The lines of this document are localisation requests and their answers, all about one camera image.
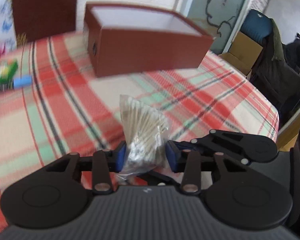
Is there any blue chair with jacket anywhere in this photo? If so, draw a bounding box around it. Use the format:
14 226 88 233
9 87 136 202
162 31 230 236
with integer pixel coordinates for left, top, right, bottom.
241 9 300 124

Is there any brown shoe box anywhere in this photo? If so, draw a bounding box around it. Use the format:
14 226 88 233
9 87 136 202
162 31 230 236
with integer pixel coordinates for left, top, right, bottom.
84 2 214 77

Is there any blue capped marker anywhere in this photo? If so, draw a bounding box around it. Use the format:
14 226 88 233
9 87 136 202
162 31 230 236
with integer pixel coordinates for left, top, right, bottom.
0 75 32 93

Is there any open cardboard box floor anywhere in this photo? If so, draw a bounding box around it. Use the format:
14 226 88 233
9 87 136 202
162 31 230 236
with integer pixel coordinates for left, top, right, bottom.
219 31 262 76

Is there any green box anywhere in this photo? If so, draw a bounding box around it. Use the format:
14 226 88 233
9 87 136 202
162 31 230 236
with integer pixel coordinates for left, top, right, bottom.
0 60 18 84

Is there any bag of white beads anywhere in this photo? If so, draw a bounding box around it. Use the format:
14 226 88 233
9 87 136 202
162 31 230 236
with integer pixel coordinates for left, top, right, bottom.
117 95 171 182

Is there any person in black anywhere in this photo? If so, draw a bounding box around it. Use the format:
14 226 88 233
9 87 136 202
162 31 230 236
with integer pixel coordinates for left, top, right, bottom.
284 33 300 74

